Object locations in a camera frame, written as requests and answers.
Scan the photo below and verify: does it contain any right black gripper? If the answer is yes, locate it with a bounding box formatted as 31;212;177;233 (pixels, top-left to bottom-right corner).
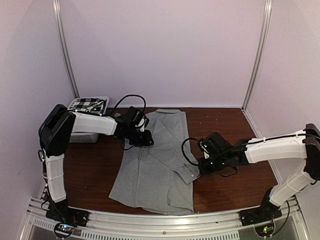
198;154;228;176

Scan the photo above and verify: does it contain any aluminium corner post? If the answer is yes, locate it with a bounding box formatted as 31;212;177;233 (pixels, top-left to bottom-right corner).
241;0;273;112
52;0;80;98

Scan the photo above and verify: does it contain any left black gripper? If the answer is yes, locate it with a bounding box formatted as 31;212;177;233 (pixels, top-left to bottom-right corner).
126;125;154;147

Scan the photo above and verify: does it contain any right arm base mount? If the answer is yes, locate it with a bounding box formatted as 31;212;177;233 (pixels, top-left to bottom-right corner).
239;207;282;238

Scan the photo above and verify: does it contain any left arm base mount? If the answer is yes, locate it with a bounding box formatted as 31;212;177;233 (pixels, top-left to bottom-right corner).
45;208;90;239

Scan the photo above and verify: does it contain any grey long sleeve shirt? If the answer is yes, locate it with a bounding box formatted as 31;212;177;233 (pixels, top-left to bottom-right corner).
109;109;200;216

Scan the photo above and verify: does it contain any aluminium front rail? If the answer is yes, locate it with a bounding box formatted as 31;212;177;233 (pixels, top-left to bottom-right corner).
18;197;311;240

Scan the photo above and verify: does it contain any right aluminium corner post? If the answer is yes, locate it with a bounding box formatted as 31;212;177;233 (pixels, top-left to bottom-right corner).
241;0;273;112

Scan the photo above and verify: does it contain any left black cable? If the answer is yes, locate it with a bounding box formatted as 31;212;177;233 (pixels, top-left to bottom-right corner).
109;93;147;118

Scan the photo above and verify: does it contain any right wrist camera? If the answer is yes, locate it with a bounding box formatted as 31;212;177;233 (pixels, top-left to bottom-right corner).
198;141;210;159

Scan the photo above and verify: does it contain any black cable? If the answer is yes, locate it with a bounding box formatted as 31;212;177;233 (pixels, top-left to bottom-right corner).
109;93;147;118
180;137;203;167

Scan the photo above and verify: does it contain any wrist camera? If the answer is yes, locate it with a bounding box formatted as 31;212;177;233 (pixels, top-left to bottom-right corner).
198;141;210;159
136;116;150;132

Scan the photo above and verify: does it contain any black white checkered shirt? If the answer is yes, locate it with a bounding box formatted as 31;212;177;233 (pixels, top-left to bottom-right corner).
67;97;107;115

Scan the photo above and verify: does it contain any left aluminium corner post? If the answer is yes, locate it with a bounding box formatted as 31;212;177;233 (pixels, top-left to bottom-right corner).
52;0;80;98

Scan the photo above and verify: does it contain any white plastic basket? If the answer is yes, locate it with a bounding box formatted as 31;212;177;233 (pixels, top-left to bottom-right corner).
69;96;114;143

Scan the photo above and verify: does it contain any right black cable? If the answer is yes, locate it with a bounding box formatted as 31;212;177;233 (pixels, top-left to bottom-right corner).
180;137;203;167

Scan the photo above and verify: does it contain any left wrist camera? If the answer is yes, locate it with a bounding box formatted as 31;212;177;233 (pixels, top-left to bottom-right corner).
136;116;150;132

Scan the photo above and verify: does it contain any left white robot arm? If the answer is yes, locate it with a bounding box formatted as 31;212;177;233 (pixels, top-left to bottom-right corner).
38;104;154;222

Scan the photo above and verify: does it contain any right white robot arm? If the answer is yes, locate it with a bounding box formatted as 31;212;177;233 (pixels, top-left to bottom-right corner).
197;123;320;221

